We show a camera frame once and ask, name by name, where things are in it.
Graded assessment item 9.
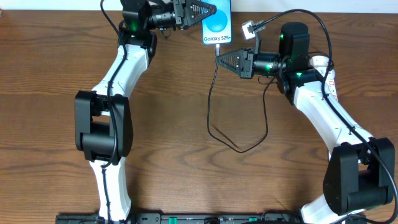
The white USB charger plug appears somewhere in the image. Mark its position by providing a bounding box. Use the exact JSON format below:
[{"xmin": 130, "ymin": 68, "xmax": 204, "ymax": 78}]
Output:
[{"xmin": 310, "ymin": 55, "xmax": 335, "ymax": 78}]

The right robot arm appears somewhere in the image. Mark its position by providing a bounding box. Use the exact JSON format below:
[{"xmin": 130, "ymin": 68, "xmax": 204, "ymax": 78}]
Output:
[{"xmin": 216, "ymin": 48, "xmax": 397, "ymax": 223}]

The white power strip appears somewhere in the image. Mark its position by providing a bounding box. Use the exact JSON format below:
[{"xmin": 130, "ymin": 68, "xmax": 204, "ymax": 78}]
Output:
[{"xmin": 325, "ymin": 70, "xmax": 338, "ymax": 100}]

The blue Galaxy smartphone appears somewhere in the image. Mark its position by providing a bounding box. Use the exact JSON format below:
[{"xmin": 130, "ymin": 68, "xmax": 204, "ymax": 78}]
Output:
[{"xmin": 202, "ymin": 0, "xmax": 233, "ymax": 45}]

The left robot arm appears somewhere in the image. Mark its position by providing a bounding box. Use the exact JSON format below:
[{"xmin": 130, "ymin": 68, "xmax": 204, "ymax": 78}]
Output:
[{"xmin": 75, "ymin": 0, "xmax": 217, "ymax": 223}]

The black USB charging cable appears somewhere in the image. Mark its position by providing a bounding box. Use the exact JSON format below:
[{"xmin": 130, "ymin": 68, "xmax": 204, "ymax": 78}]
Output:
[{"xmin": 206, "ymin": 43, "xmax": 280, "ymax": 154}]

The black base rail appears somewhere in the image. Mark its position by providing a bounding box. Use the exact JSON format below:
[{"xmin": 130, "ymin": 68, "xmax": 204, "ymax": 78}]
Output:
[{"xmin": 55, "ymin": 212, "xmax": 368, "ymax": 224}]

